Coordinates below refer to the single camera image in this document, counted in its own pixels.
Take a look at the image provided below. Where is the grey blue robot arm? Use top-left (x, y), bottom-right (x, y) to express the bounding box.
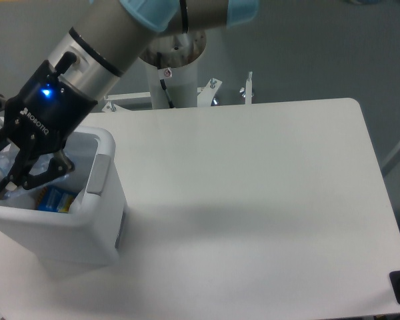
top-left (0, 1), bottom-right (259, 194)

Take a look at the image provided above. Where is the blue yellow package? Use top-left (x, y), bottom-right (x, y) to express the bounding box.
top-left (36, 186), bottom-right (77, 213)

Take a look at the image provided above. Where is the black cable on pedestal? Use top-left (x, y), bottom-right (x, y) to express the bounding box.
top-left (156, 51), bottom-right (175, 109)

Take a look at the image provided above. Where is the white paper wrapper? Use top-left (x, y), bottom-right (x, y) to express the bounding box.
top-left (69, 188), bottom-right (85, 214)

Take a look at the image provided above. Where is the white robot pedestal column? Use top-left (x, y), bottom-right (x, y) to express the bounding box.
top-left (139, 31), bottom-right (207, 88)

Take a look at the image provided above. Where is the clear plastic bottle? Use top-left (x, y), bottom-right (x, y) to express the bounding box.
top-left (0, 143), bottom-right (74, 201)

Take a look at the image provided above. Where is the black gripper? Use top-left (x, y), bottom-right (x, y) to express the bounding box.
top-left (0, 59), bottom-right (97, 199)

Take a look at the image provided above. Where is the white pedestal base frame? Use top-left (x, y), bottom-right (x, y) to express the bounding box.
top-left (101, 71), bottom-right (257, 113)

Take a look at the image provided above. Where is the white open trash can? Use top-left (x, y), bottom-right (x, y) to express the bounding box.
top-left (0, 126), bottom-right (127, 265)

